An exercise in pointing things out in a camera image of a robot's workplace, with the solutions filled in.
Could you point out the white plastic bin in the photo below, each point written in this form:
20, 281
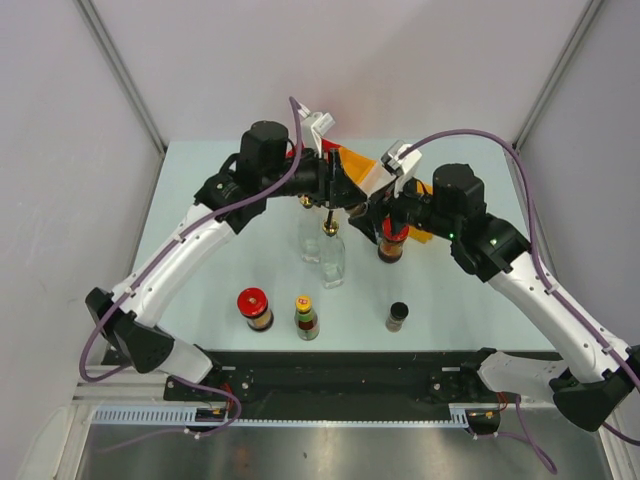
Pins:
382, 177

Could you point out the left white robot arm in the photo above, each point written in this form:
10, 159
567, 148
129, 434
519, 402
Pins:
271, 163

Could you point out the left yellow plastic bin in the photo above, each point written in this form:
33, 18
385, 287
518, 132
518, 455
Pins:
356, 166

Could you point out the black lid spice jar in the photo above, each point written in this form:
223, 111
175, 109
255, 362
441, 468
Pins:
398, 312
356, 212

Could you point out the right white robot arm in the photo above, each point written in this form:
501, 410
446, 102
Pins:
596, 371

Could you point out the front green label sauce bottle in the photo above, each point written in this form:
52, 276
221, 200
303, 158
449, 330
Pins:
305, 318

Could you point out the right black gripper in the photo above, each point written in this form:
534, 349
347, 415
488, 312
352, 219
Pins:
380, 204

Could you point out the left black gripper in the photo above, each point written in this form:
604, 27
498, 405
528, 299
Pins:
335, 188

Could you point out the yellow plastic bin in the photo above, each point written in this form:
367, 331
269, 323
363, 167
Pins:
420, 189
356, 166

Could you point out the right yellow plastic bin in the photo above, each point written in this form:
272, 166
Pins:
420, 189

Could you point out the rear red lid jar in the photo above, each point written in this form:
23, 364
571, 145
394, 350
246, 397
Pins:
391, 244

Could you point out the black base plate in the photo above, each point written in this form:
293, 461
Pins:
343, 386

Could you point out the front glass oil bottle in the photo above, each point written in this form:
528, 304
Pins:
332, 253

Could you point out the rear glass oil bottle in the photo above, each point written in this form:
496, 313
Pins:
309, 229

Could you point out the red lid jar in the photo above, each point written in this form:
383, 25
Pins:
391, 244
253, 305

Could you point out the red plastic bin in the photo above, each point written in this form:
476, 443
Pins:
328, 145

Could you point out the front red lid jar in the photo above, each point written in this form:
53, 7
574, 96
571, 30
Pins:
253, 305

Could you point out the glass oil bottle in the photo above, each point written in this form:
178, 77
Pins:
309, 229
332, 253

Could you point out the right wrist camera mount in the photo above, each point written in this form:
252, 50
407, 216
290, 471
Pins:
401, 162

